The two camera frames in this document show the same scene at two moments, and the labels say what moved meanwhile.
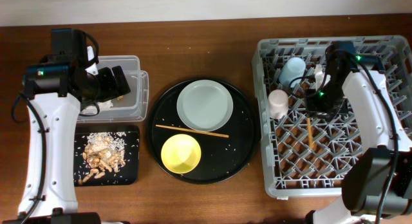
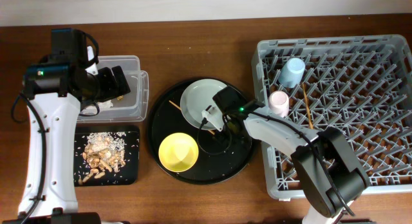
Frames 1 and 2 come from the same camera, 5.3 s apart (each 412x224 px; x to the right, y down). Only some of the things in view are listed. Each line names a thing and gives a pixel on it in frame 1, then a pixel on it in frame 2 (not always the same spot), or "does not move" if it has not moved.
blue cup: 294,67 does not move
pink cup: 278,103 does not move
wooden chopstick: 194,130 -> 179,108
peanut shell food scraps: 104,152 does not move
